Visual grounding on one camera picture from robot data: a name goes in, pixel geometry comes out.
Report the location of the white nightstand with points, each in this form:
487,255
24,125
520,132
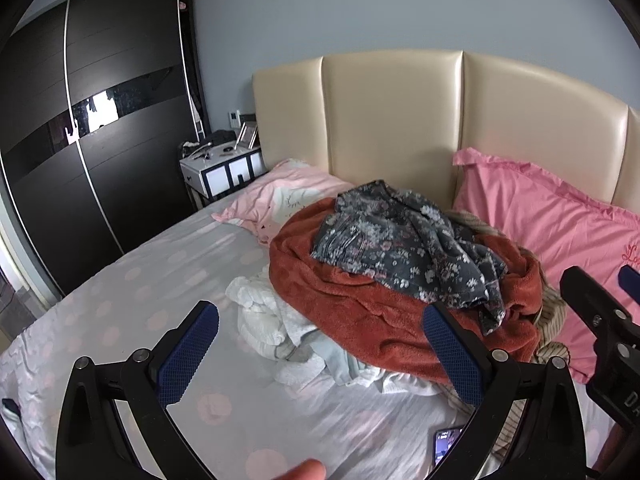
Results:
220,175

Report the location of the smartphone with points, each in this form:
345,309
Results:
446,447

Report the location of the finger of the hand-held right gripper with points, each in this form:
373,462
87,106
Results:
592,302
631,285

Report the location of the dark floral denim pants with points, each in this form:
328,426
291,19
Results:
400,255

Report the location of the black sliding door wardrobe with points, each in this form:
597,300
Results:
115,160

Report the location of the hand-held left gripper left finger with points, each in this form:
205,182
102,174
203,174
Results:
192,355

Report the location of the beige striped garment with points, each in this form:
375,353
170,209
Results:
550,315

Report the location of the bed with polka dot sheet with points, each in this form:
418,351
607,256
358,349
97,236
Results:
150,285

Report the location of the person's left hand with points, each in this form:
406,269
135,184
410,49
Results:
302,471

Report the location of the bright pink pillow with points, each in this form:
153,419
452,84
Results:
560,225

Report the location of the rust red fleece blanket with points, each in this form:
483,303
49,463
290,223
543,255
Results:
360,320

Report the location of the photo frame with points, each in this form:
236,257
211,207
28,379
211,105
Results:
246,136

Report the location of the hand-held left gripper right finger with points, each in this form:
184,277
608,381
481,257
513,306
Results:
452,355

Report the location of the light pink printed pillow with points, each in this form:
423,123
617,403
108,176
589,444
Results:
280,195

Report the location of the dark bag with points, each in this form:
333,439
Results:
220,138

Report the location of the cream padded headboard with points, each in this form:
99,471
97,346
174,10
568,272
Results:
390,110

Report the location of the pale blue garment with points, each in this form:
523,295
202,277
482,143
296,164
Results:
340,360

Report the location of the fluffy white garment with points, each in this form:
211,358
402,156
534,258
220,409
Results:
265,320

